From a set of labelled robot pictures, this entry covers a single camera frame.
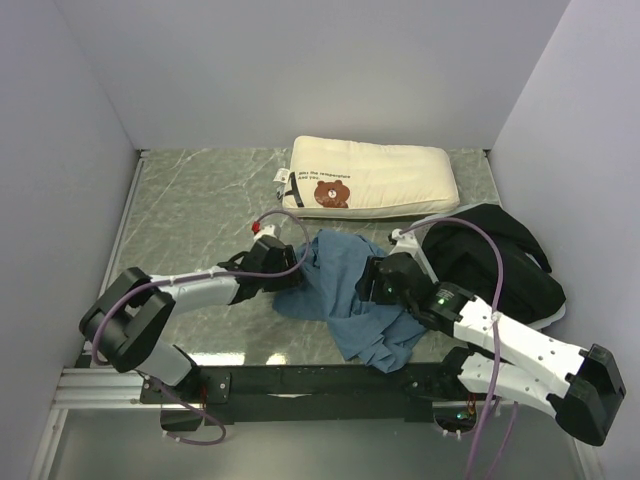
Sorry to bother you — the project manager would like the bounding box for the blue fabric pillowcase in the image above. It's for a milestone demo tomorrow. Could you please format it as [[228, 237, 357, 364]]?
[[273, 229, 426, 373]]

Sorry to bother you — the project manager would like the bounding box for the cream pillow with bear print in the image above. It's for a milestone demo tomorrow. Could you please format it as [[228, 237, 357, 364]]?
[[274, 136, 460, 220]]

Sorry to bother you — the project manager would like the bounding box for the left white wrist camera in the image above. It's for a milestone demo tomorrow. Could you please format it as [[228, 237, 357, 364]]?
[[251, 221, 281, 242]]

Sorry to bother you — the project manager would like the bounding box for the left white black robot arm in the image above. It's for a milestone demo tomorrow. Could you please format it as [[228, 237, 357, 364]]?
[[79, 234, 303, 402]]

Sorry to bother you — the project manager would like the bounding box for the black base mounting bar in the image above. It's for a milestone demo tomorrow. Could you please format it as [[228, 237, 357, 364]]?
[[140, 347, 478, 425]]

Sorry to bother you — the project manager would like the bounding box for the black garment pile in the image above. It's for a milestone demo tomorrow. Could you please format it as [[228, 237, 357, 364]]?
[[422, 203, 568, 331]]

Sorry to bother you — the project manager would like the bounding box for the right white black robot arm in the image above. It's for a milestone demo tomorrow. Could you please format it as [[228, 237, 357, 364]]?
[[356, 252, 626, 446]]

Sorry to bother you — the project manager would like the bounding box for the aluminium frame rail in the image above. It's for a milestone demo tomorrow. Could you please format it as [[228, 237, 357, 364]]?
[[48, 364, 151, 411]]

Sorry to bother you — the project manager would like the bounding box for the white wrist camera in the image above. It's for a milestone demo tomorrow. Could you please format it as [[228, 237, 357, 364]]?
[[251, 221, 281, 242], [389, 229, 438, 283]]

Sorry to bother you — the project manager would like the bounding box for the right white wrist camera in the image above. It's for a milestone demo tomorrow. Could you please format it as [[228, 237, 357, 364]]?
[[389, 229, 438, 283]]

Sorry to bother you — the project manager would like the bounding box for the white laundry basket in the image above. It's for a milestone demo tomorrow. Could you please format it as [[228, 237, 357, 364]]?
[[529, 304, 566, 331]]

